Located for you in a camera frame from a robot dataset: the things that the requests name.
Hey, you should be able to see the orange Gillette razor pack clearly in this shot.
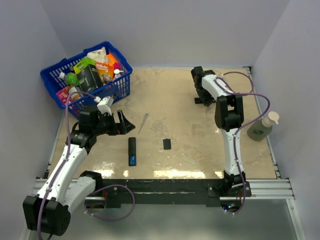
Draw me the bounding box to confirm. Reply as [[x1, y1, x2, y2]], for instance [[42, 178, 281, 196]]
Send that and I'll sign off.
[[95, 62, 115, 85]]

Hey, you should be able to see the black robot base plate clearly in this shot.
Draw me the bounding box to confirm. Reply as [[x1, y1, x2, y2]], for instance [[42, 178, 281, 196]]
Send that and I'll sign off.
[[84, 172, 253, 208]]

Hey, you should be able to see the orange pill bottle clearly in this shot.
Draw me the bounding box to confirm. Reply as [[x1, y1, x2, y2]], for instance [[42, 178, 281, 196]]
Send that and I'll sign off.
[[68, 86, 82, 101]]

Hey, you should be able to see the green bottle white cap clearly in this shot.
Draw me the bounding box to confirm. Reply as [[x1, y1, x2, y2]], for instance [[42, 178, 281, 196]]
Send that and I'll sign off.
[[59, 72, 79, 86]]

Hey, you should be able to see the green black razor box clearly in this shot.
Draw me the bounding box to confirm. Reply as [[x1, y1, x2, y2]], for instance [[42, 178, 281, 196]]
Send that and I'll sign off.
[[73, 57, 103, 93]]

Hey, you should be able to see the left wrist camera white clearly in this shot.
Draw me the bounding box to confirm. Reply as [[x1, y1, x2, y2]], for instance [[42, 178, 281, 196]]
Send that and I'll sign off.
[[94, 96, 114, 115]]

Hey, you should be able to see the white pump bottle in basket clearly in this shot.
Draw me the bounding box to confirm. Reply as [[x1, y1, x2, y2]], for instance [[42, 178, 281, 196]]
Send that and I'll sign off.
[[113, 69, 124, 79]]

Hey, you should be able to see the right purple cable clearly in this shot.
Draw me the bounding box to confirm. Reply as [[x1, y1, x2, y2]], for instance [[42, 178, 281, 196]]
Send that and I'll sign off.
[[216, 71, 272, 216]]

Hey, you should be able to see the black battery cover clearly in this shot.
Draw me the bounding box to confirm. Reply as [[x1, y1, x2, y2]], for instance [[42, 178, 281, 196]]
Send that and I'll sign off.
[[163, 138, 172, 150]]

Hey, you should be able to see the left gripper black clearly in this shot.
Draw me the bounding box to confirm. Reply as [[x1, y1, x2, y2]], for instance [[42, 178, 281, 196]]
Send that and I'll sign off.
[[93, 109, 135, 136]]

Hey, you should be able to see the crumpled beige paper bag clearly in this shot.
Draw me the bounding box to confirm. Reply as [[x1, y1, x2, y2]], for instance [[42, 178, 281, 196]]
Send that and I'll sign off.
[[86, 46, 109, 63]]

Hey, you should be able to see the black remote control on table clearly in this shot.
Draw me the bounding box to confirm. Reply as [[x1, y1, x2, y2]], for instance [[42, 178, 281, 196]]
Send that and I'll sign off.
[[194, 97, 203, 104]]

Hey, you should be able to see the purple cable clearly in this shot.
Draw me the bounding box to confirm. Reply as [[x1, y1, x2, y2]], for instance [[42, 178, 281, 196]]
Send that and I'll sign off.
[[216, 71, 272, 216], [36, 91, 100, 240]]

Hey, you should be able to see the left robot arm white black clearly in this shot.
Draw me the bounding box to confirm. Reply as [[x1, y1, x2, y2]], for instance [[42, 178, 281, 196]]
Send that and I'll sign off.
[[22, 105, 135, 238]]

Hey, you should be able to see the green liquid soap pump bottle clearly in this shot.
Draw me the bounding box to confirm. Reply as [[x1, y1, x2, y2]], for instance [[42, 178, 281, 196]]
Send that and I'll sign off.
[[247, 111, 280, 142]]

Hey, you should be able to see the pink box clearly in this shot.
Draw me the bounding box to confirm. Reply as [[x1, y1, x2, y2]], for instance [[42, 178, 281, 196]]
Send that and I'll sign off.
[[56, 88, 69, 106]]

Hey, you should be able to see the black remote control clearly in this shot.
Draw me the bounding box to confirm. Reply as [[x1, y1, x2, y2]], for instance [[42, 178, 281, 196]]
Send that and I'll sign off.
[[194, 97, 203, 104], [128, 137, 137, 167]]

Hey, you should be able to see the blue plastic shopping basket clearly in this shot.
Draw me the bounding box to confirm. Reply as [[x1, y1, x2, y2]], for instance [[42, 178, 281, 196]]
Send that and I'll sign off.
[[40, 41, 133, 118]]

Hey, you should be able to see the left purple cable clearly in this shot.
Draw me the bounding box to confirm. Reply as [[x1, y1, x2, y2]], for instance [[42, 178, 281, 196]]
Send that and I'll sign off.
[[36, 91, 100, 240]]

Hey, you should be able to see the aluminium frame rail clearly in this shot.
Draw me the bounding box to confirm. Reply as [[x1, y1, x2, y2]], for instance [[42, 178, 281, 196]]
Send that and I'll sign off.
[[31, 179, 295, 200]]

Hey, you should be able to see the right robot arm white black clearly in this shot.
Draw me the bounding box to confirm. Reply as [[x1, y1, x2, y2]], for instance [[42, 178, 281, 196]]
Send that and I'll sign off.
[[191, 66, 247, 197]]

